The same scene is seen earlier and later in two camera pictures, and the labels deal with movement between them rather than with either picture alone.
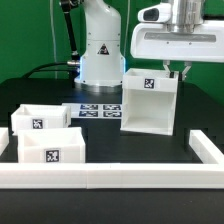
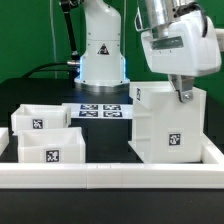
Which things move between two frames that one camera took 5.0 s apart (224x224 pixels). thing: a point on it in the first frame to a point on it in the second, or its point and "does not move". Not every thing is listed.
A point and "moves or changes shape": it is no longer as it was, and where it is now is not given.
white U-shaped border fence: (117, 175) does not move
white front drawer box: (51, 145) does not move
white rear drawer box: (40, 116) does not move
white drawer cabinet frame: (148, 101) moves or changes shape
